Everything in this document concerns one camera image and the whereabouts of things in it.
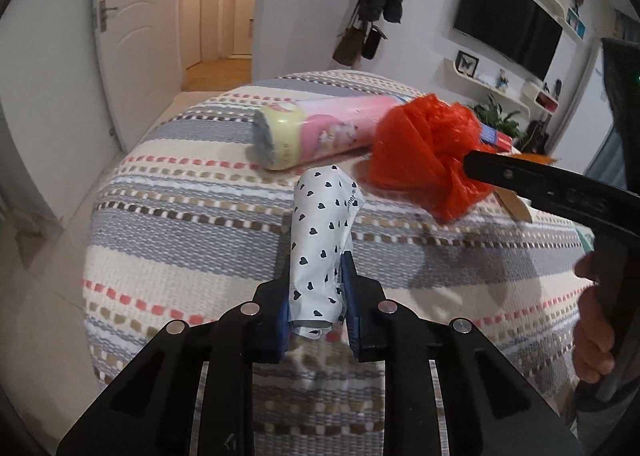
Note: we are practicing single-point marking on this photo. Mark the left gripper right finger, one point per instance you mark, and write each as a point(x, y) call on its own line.
point(447, 388)

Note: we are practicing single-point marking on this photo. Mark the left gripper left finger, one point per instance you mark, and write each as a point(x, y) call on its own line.
point(190, 389)

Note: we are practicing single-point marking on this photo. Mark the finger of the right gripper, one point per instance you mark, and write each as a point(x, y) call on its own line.
point(603, 208)

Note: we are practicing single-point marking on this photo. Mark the red plastic bag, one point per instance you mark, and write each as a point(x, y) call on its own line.
point(418, 148)

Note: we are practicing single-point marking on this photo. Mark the white heart-print paper wrapper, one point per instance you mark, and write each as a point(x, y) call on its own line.
point(326, 204)

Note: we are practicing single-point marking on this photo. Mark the person right hand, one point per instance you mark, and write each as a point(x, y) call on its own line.
point(593, 339)

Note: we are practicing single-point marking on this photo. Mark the black acoustic guitar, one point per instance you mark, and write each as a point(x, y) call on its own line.
point(536, 137)

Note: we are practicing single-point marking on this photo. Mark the red blue small box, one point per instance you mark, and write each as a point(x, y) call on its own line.
point(497, 139)

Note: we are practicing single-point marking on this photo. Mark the green potted plant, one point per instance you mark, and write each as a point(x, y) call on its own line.
point(493, 115)

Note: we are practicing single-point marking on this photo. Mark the striped woven tablecloth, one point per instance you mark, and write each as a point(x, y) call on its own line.
point(188, 225)

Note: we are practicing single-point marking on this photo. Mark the black flat television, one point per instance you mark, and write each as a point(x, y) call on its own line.
point(521, 30)

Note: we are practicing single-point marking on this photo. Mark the pink cartoon cylinder pack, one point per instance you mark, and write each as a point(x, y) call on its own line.
point(287, 134)

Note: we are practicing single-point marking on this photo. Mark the brown hanging bag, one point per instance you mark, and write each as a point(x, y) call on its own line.
point(348, 49)

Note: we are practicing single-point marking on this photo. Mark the white open door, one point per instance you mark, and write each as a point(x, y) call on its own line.
point(137, 44)

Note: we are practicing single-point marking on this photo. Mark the lower white wall shelf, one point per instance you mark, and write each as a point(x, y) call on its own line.
point(468, 81)

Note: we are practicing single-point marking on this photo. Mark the butterfly picture frame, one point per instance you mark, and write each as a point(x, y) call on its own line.
point(466, 64)

